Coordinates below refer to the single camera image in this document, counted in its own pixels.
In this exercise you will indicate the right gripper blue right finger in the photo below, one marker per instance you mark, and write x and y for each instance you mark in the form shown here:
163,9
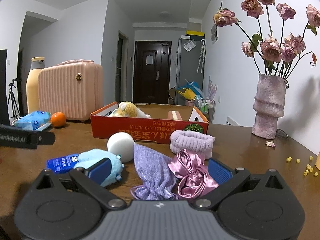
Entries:
219,171

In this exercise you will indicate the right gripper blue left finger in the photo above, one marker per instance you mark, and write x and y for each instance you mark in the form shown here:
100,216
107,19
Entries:
100,171

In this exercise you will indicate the light blue plush toy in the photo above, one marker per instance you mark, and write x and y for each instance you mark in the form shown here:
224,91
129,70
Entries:
89,158

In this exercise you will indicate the pink satin scrunchie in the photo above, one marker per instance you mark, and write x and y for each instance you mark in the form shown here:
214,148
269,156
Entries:
190,169

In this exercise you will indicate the purple knit cloth pouch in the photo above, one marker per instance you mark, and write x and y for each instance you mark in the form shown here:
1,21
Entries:
152,168

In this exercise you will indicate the yellow white plush toy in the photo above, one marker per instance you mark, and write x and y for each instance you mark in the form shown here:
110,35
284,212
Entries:
128,109

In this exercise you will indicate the blue wet wipes pack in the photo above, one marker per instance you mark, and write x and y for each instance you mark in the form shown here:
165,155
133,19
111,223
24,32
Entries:
35,121

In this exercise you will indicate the white foam cylinder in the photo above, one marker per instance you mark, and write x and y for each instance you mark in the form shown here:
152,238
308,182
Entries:
121,144

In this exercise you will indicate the blue small packet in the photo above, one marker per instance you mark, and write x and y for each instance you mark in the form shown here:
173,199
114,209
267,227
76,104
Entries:
63,164

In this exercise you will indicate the lilac fluffy headband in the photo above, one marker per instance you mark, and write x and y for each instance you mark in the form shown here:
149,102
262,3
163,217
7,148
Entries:
192,141

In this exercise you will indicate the orange fruit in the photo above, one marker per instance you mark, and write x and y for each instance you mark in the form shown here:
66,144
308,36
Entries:
58,119

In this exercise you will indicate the fallen pink petal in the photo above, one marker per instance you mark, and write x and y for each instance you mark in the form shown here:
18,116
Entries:
270,144

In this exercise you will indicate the red cardboard box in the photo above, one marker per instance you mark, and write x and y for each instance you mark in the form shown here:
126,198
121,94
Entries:
155,129

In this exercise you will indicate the yellow grey bottle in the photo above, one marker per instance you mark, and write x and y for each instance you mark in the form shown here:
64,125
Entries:
32,84

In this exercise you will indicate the pink ribbed suitcase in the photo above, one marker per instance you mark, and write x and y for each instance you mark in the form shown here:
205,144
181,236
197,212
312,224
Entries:
74,87

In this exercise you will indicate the purple textured vase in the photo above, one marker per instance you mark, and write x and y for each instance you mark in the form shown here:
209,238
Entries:
269,103

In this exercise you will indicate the yellow blue bags pile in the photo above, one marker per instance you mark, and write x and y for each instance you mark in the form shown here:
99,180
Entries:
191,91

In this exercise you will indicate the grey refrigerator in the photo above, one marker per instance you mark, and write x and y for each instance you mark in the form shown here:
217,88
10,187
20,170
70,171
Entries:
190,66

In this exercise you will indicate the dark entrance door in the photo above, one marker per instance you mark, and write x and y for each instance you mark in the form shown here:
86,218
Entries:
151,74

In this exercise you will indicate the dried pink roses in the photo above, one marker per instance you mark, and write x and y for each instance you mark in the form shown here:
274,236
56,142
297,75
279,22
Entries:
280,57

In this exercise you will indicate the yellow box on refrigerator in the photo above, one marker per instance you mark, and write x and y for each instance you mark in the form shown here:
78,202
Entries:
195,35

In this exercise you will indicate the black camera tripod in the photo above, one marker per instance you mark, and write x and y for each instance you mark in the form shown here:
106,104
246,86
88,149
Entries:
12,100

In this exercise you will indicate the wire trolley with bottles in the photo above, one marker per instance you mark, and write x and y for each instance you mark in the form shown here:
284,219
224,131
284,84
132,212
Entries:
206,106

